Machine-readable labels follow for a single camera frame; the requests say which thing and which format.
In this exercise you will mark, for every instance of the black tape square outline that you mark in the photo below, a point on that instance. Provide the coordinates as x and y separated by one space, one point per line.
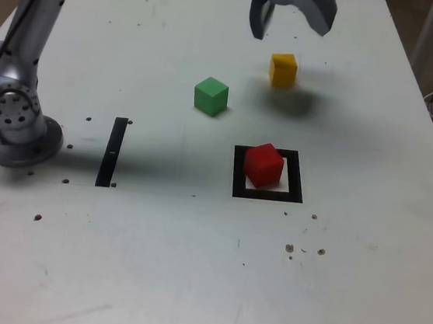
296 179

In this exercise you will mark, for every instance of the black tape strip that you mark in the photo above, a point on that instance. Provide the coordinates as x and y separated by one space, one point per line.
111 150

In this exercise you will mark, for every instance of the red cube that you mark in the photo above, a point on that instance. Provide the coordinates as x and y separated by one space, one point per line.
263 167

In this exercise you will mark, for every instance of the white post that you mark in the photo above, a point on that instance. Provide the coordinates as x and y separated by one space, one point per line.
430 34

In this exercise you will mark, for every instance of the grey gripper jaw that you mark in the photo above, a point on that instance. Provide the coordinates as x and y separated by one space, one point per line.
316 9
258 18

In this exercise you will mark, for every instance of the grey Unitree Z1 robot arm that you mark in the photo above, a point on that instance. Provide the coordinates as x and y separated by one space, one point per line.
19 69

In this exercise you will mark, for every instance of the yellow cube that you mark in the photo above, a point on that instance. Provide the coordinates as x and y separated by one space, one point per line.
283 73

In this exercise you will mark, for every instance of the green cube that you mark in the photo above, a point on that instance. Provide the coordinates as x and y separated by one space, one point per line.
210 96

